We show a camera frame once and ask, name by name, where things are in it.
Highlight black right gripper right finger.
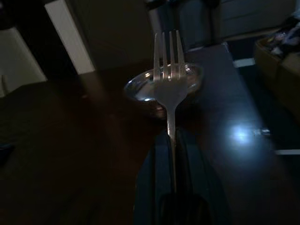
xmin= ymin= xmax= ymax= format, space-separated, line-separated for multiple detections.
xmin=175 ymin=130 xmax=229 ymax=225

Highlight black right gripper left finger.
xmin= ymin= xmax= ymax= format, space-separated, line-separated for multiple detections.
xmin=135 ymin=132 xmax=175 ymax=225

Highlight silver metal fork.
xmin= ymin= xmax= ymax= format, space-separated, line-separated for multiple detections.
xmin=153 ymin=30 xmax=188 ymax=195

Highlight shiny steel bowl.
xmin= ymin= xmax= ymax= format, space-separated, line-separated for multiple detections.
xmin=123 ymin=64 xmax=204 ymax=118

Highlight brown cardboard box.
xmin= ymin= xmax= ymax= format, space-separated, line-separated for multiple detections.
xmin=254 ymin=35 xmax=300 ymax=119

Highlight printed plastic bag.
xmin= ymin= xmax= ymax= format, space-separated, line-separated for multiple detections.
xmin=269 ymin=17 xmax=300 ymax=56

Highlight grey sofa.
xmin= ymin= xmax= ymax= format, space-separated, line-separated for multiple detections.
xmin=220 ymin=0 xmax=291 ymax=39

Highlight dark wooden cream cushioned chair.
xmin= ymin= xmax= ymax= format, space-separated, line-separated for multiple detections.
xmin=0 ymin=0 xmax=78 ymax=97

